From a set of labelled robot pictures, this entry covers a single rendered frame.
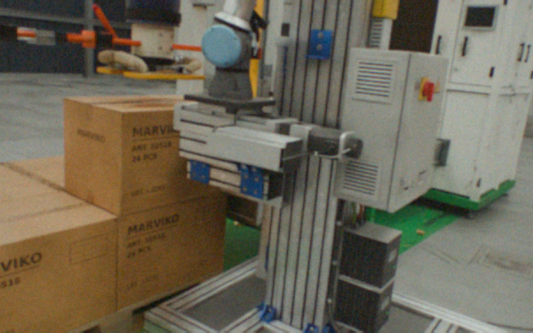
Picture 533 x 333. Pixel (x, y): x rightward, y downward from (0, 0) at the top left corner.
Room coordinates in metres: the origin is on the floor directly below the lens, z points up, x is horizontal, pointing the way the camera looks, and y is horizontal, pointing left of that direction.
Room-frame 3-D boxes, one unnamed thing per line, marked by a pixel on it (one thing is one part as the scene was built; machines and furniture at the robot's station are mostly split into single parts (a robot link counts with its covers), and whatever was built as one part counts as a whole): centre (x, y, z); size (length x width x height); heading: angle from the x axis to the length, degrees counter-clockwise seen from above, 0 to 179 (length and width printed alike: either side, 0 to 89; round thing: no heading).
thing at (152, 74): (2.01, 0.44, 1.08); 0.34 x 0.10 x 0.05; 141
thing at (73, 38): (1.84, 0.55, 1.18); 0.93 x 0.30 x 0.04; 141
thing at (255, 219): (2.36, 0.29, 0.47); 0.70 x 0.03 x 0.15; 52
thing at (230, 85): (1.64, 0.14, 1.09); 0.15 x 0.15 x 0.10
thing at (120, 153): (2.09, 0.51, 0.74); 0.60 x 0.40 x 0.40; 142
